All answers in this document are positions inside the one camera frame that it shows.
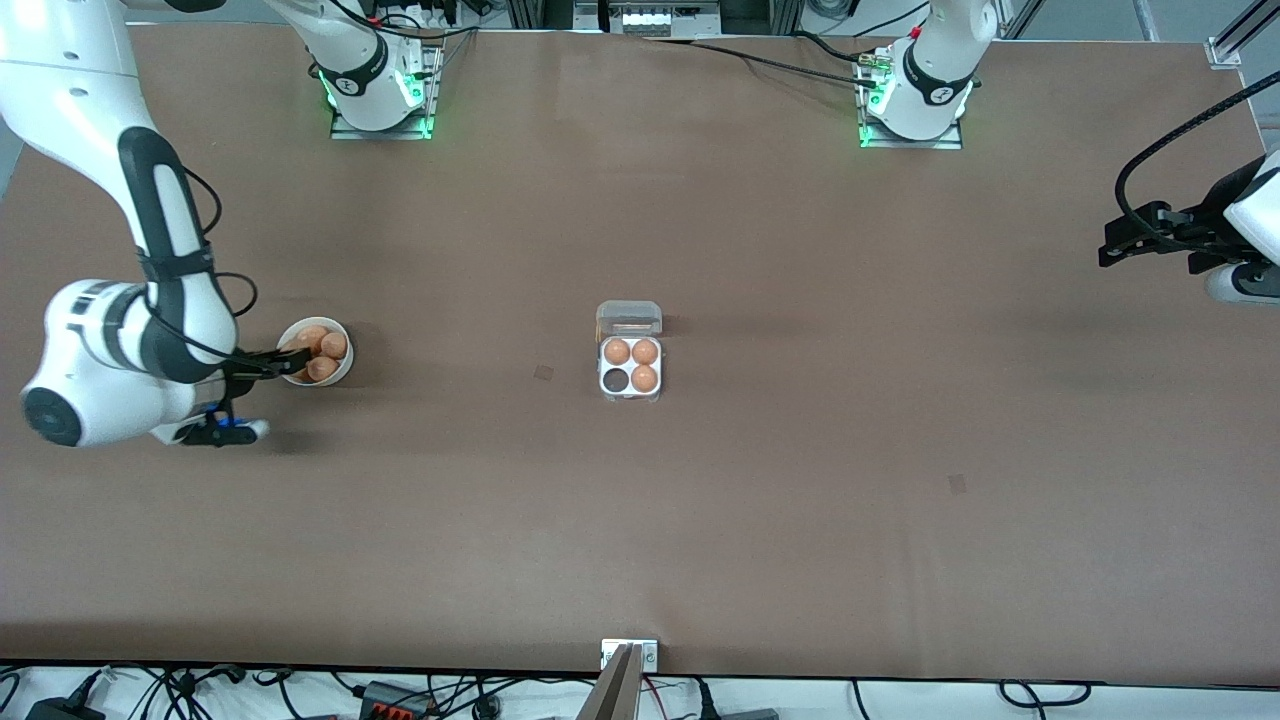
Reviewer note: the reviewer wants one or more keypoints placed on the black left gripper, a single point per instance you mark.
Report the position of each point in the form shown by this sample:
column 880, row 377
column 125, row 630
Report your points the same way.
column 1207, row 219

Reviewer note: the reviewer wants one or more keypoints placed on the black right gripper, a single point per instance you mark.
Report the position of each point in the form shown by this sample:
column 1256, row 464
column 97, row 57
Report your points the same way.
column 243, row 367

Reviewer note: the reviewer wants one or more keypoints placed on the clear plastic egg carton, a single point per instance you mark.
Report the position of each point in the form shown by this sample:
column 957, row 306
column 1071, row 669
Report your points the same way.
column 628, row 320

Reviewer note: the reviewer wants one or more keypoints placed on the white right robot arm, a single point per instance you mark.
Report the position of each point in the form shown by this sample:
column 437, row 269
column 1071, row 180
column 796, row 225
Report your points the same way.
column 90, row 330

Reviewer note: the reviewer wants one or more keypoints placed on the white ceramic bowl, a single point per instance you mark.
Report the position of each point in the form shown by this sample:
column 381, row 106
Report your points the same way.
column 347, row 372

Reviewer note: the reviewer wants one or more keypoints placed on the black power strip red switches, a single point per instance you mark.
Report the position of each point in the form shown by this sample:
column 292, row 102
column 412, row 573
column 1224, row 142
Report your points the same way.
column 390, row 700

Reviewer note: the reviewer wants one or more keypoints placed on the black power adapter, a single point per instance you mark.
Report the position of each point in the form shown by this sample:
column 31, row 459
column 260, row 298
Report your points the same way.
column 60, row 712

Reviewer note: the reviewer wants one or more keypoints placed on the white power strip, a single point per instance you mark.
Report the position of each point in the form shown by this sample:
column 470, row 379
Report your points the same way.
column 650, row 18

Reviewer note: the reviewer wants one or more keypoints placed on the aluminium frame extrusion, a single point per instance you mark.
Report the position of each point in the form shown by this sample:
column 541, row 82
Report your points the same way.
column 1250, row 23

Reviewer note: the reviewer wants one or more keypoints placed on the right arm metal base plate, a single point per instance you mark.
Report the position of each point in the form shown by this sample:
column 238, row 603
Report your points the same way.
column 380, row 133

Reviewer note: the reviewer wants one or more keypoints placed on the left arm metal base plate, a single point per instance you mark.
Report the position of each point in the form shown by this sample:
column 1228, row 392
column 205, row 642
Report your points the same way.
column 910, row 144

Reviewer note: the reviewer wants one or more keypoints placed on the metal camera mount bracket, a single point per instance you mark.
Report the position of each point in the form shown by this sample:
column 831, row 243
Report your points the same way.
column 650, row 655

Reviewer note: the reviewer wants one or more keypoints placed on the grey camera mount beam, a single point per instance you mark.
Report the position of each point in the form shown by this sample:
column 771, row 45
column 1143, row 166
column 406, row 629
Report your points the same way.
column 615, row 695

